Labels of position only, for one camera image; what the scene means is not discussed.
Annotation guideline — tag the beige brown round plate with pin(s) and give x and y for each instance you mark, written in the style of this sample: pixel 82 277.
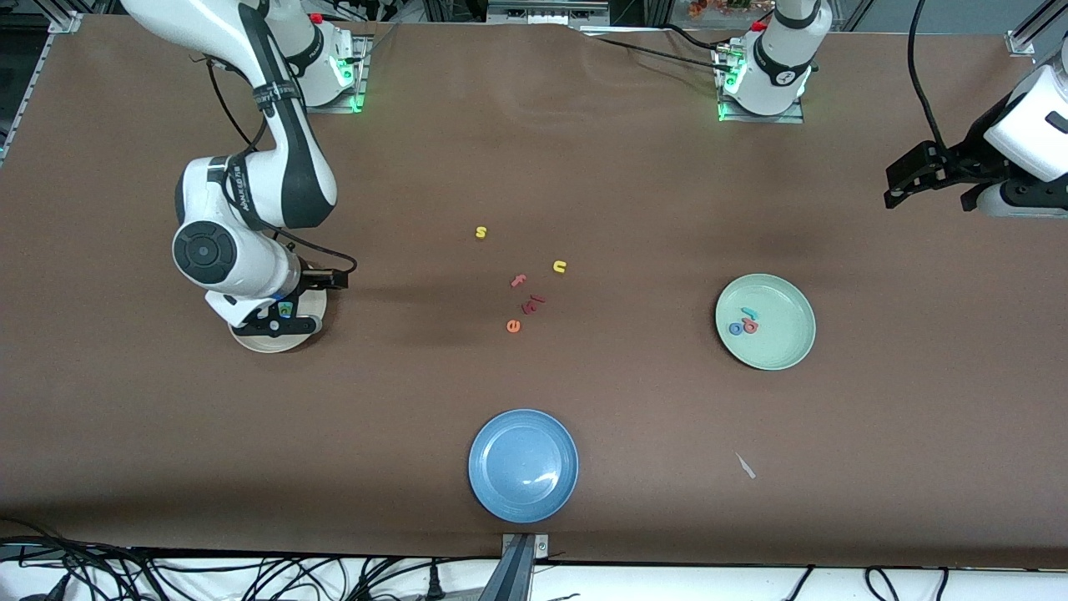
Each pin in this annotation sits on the beige brown round plate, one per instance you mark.
pixel 279 344

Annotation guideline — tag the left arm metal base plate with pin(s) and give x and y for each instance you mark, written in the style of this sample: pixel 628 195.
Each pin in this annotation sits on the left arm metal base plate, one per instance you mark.
pixel 784 119

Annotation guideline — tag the silver aluminium frame bar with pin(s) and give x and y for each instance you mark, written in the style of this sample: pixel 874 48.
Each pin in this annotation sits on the silver aluminium frame bar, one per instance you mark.
pixel 1022 42
pixel 62 25

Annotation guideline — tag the silver mounting bracket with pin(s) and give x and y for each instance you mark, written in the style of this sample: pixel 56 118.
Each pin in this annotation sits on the silver mounting bracket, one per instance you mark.
pixel 542 547

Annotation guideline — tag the grey camera mount pole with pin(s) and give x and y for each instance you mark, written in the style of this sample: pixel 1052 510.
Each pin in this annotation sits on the grey camera mount pole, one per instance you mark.
pixel 511 576

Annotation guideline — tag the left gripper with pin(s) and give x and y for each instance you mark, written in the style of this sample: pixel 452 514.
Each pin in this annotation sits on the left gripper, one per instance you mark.
pixel 973 156

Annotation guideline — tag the white paper scrap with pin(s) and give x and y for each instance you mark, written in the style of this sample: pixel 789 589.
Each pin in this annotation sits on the white paper scrap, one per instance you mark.
pixel 745 466

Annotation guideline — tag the black power plug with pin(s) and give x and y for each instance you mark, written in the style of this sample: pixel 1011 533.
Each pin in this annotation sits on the black power plug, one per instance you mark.
pixel 434 584

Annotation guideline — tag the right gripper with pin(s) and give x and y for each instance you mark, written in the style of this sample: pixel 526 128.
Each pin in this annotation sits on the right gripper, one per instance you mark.
pixel 315 280

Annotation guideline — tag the grey box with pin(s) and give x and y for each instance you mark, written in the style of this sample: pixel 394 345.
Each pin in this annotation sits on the grey box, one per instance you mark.
pixel 546 12

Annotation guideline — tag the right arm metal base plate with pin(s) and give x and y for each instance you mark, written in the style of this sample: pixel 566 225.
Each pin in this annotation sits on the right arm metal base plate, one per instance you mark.
pixel 350 107

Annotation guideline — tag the orange decoration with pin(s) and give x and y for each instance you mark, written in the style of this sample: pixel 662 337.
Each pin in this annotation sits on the orange decoration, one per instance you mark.
pixel 717 7

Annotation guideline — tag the light green round plate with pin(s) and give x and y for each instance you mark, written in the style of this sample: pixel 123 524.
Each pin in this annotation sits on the light green round plate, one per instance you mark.
pixel 780 342

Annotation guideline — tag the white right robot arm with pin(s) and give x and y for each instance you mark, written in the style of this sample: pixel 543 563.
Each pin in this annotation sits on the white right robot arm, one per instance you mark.
pixel 209 21

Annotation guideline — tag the blue round plate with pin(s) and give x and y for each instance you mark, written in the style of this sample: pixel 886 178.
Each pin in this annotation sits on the blue round plate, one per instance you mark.
pixel 523 466

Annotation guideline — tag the brown table cover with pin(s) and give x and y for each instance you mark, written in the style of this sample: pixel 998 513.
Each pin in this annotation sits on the brown table cover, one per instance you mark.
pixel 167 459

